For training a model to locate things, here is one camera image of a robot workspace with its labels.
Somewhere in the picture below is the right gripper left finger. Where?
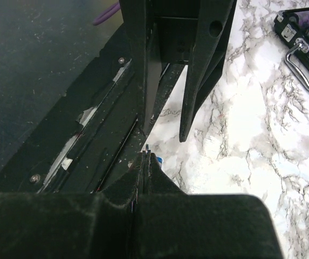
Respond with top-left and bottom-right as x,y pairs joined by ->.
0,153 -> 145,258

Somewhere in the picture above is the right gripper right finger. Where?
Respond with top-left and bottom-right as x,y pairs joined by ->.
134,152 -> 283,258

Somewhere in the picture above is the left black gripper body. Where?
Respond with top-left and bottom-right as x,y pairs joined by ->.
143,1 -> 200,65

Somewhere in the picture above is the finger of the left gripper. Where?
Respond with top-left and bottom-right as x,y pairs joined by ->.
179,1 -> 237,142
119,0 -> 162,134

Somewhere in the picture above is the blue tag key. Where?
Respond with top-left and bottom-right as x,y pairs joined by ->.
145,144 -> 163,168

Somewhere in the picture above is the black poker chip case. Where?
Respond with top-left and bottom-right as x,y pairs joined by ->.
273,8 -> 309,91

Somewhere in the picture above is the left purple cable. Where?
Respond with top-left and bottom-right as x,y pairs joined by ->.
93,2 -> 121,26

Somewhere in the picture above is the black front mounting rail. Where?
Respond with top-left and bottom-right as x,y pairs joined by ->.
0,26 -> 184,193

